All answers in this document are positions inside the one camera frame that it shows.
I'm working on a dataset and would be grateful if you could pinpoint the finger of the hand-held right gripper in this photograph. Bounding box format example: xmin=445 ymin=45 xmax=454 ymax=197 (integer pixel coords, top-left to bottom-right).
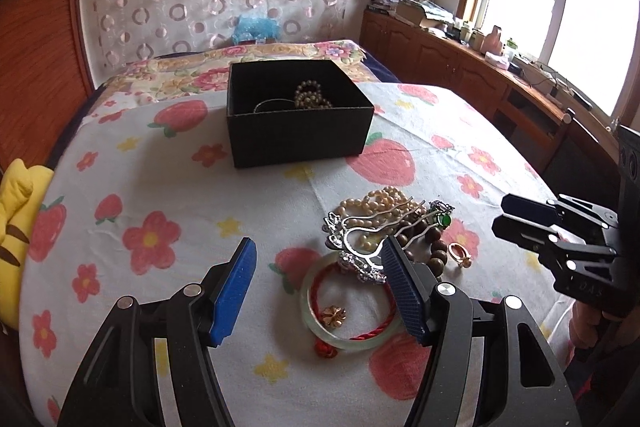
xmin=492 ymin=216 xmax=621 ymax=275
xmin=501 ymin=193 xmax=621 ymax=233

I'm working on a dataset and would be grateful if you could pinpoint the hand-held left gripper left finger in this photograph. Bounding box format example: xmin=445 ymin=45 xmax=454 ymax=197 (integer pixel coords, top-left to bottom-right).
xmin=57 ymin=237 xmax=258 ymax=427

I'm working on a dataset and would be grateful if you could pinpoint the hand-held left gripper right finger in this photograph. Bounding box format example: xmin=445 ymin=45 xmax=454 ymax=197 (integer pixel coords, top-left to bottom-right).
xmin=381 ymin=236 xmax=583 ymax=427

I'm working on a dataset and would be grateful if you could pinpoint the red rope bracelet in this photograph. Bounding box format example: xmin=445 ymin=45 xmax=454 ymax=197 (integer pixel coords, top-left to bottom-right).
xmin=309 ymin=274 xmax=401 ymax=342

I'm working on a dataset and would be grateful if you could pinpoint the brown wooden bead bracelet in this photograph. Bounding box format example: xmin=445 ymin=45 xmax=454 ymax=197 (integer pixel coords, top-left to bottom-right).
xmin=395 ymin=217 xmax=451 ymax=280

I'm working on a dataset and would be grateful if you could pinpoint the pale jade bangle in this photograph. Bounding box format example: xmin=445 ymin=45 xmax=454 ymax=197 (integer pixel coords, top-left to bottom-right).
xmin=300 ymin=254 xmax=408 ymax=350

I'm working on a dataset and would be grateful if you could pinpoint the silver ornate hairpin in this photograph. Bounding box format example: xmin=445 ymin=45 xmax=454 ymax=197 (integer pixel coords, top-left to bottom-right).
xmin=322 ymin=196 xmax=437 ymax=286

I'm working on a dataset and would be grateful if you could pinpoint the black cardboard jewelry box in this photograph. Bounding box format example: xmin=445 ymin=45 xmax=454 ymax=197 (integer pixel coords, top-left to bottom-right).
xmin=226 ymin=59 xmax=375 ymax=168

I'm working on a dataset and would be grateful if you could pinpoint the person's right hand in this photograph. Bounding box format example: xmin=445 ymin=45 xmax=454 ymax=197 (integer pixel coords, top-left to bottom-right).
xmin=570 ymin=299 xmax=621 ymax=360

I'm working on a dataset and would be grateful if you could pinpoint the silver green gem hair clip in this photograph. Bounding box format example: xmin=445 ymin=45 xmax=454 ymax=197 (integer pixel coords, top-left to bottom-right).
xmin=429 ymin=201 xmax=457 ymax=231

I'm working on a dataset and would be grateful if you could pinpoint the strawberry print table cover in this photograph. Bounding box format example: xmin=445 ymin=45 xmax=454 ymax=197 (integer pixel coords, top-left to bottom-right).
xmin=20 ymin=82 xmax=591 ymax=427

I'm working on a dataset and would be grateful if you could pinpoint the black remote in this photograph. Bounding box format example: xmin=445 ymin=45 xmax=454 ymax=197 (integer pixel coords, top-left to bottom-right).
xmin=570 ymin=87 xmax=594 ymax=110

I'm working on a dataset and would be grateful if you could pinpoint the wooden cabinet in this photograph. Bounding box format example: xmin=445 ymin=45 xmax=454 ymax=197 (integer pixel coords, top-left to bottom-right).
xmin=361 ymin=9 xmax=626 ymax=192

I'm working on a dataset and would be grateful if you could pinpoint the cluster of bottles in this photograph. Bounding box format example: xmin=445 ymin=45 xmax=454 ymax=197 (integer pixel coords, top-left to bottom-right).
xmin=452 ymin=19 xmax=521 ymax=68

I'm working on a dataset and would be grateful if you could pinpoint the thin silver bangle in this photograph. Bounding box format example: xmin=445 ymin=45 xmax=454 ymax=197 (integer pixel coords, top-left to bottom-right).
xmin=252 ymin=97 xmax=296 ymax=114

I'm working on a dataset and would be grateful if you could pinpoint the dark blue bedding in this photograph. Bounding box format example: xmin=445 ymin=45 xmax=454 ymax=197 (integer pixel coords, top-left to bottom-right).
xmin=359 ymin=46 xmax=402 ymax=84

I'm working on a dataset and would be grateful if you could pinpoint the yellow plush toy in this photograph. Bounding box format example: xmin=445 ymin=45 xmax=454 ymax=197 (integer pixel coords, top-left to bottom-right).
xmin=0 ymin=158 xmax=55 ymax=333

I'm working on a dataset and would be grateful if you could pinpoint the floral blanket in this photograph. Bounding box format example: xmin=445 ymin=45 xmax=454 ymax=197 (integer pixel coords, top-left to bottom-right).
xmin=102 ymin=39 xmax=371 ymax=108

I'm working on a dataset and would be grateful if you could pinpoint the blue plastic bag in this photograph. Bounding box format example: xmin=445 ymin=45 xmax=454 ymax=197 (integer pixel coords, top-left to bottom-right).
xmin=232 ymin=13 xmax=278 ymax=44

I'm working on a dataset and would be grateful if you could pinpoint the wooden headboard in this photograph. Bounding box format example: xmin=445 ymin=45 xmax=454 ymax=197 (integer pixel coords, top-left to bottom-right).
xmin=0 ymin=0 xmax=101 ymax=188

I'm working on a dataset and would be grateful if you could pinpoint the gold ring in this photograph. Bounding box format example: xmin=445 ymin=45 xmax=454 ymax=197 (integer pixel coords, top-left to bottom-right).
xmin=447 ymin=242 xmax=474 ymax=269

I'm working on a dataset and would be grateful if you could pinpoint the cream pearl necklace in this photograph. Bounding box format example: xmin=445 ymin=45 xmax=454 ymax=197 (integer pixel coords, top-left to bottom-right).
xmin=337 ymin=189 xmax=432 ymax=254

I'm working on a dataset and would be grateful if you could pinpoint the grey pearl bead bracelet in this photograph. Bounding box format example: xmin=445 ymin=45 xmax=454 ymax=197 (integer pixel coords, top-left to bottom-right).
xmin=294 ymin=79 xmax=335 ymax=110

